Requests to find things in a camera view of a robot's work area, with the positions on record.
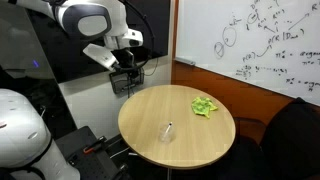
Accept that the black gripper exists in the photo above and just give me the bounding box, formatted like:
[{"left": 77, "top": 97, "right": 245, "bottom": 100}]
[{"left": 109, "top": 49, "right": 146, "bottom": 96}]

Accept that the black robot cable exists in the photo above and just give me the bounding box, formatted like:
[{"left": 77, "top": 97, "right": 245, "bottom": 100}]
[{"left": 118, "top": 0, "right": 156, "bottom": 73}]

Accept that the thin monitor cable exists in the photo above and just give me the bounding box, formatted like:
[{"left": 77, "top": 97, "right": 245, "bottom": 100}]
[{"left": 144, "top": 57, "right": 160, "bottom": 77}]

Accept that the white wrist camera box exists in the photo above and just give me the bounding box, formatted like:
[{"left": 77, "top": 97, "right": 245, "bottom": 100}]
[{"left": 82, "top": 43, "right": 120, "bottom": 72}]

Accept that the black office chair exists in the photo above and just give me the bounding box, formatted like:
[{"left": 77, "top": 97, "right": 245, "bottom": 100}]
[{"left": 229, "top": 96, "right": 320, "bottom": 180}]

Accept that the clear plastic cup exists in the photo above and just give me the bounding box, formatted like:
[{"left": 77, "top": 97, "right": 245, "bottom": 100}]
[{"left": 157, "top": 121, "right": 176, "bottom": 145}]

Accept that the green crumpled cloth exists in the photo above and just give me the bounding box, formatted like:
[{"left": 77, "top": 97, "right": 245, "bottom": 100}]
[{"left": 190, "top": 96, "right": 220, "bottom": 120}]

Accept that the white cable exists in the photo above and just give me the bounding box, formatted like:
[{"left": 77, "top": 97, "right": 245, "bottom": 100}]
[{"left": 109, "top": 146, "right": 132, "bottom": 160}]

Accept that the black wall monitor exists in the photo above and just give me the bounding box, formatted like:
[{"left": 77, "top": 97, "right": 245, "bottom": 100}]
[{"left": 25, "top": 0, "right": 171, "bottom": 85}]

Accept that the orange handled tool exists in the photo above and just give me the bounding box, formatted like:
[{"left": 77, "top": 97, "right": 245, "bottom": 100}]
[{"left": 82, "top": 135, "right": 108, "bottom": 155}]

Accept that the whiteboard with writing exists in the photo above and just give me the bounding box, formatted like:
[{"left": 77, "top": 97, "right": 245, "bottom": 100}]
[{"left": 174, "top": 0, "right": 320, "bottom": 107}]

